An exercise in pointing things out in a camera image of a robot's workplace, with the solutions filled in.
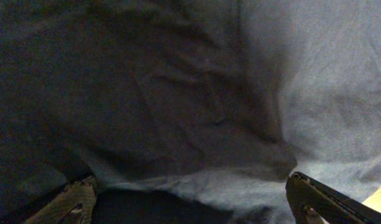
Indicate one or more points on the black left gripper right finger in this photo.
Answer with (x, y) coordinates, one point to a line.
(313, 202)

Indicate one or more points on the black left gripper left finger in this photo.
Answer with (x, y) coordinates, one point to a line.
(74, 205)

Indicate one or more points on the navy blue shorts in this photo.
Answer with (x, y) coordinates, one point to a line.
(189, 111)

